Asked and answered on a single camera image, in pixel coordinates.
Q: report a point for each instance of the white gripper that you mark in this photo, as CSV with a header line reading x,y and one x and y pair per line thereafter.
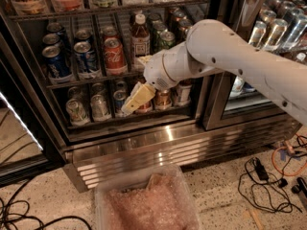
x,y
155,72

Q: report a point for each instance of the blue pepsi can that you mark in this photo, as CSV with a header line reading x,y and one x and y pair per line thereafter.
x,y
119,98
86,59

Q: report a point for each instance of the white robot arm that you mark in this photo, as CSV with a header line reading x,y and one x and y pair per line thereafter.
x,y
211,47

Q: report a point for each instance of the bottom orange can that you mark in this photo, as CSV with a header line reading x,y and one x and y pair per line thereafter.
x,y
163,99

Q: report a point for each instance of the red coca-cola can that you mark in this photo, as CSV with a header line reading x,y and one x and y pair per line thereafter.
x,y
114,57

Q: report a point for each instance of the bottom red coke can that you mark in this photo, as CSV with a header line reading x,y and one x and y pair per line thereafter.
x,y
146,107

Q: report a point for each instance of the red coke can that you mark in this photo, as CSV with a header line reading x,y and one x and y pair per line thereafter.
x,y
110,32
146,107

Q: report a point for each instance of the green front soda can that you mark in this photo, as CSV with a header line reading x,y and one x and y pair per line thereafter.
x,y
166,40

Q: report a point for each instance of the rear red coke can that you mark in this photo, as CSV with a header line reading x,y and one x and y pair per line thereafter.
x,y
110,32

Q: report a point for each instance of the silver can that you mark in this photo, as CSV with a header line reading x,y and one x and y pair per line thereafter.
x,y
77,113
99,108

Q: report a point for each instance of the second row pepsi can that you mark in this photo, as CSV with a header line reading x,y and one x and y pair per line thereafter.
x,y
83,35

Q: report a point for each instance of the stainless steel fridge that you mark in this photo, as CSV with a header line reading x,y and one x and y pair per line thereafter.
x,y
97,151

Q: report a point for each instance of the bottom left silver can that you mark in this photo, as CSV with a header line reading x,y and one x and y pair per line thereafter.
x,y
77,113

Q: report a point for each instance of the left front pepsi can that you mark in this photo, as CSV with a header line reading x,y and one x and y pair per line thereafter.
x,y
56,64

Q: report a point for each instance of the glass fridge door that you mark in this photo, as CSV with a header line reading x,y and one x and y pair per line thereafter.
x,y
251,109

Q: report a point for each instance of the iced tea bottle white cap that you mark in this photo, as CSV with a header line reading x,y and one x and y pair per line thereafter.
x,y
139,42

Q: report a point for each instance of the bottom small tea bottle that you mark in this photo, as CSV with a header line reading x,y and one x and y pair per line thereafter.
x,y
182,92

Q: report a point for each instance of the clear plastic bin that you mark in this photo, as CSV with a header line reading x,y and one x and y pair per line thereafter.
x,y
156,198

